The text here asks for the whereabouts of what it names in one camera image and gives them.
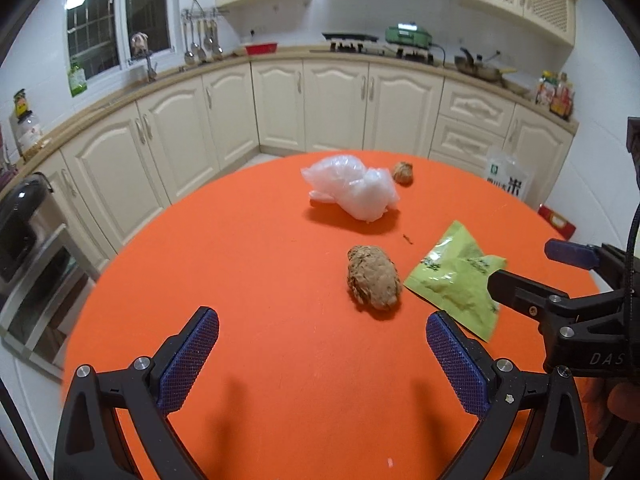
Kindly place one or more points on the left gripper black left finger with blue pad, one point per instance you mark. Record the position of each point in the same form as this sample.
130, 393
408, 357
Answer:
91, 443

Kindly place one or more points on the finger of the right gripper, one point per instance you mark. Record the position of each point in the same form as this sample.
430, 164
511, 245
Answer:
537, 301
605, 260

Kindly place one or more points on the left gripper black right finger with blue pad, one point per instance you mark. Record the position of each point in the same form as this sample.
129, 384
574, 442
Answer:
553, 443

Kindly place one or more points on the green snack packet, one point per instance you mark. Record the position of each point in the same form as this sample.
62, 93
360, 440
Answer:
453, 277

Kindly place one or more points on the cream lower kitchen cabinets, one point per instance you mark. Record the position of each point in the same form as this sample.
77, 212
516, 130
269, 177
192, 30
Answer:
119, 164

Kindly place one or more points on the kitchen sink faucet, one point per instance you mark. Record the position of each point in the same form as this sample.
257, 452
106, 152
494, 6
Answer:
145, 57

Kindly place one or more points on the kitchen window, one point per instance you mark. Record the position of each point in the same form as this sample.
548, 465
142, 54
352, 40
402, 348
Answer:
99, 32

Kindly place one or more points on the person's right hand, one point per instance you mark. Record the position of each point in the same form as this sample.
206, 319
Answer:
601, 400

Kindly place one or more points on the red gift box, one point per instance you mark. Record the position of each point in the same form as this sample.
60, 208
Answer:
565, 228

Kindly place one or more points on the white green rice bag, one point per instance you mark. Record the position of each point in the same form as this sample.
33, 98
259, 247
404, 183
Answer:
504, 171

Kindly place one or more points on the large brown crumpled lump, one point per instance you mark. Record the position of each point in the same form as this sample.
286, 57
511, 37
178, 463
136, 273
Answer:
372, 278

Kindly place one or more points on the seasoning packets on counter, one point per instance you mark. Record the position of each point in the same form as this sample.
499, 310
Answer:
555, 93

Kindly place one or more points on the small brown walnut shell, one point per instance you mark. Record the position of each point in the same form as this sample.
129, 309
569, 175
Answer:
403, 173

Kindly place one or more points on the clear plastic bag right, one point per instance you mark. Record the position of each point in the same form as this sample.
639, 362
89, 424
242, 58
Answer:
365, 193

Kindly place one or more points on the round orange table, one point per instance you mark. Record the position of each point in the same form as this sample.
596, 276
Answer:
302, 382

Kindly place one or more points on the black oven on rack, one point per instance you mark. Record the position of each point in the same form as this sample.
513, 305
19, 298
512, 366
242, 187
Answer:
18, 237

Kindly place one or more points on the black wok pan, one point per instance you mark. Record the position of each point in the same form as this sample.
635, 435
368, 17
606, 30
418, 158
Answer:
474, 66

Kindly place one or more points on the green electric cooking pot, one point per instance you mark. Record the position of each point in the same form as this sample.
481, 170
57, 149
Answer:
408, 35

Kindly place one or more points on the black gas stove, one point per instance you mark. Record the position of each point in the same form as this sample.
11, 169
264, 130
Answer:
344, 42

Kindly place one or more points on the jar with yellow label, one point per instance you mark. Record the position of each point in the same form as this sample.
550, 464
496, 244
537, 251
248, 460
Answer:
28, 135

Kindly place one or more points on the red rectangular tray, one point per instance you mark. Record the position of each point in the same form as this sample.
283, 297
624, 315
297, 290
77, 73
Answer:
261, 49

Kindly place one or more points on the green dish soap pouch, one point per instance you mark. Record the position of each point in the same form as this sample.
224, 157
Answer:
77, 79

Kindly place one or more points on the hanging utensil rack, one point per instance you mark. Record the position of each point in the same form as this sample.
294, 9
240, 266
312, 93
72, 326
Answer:
200, 34

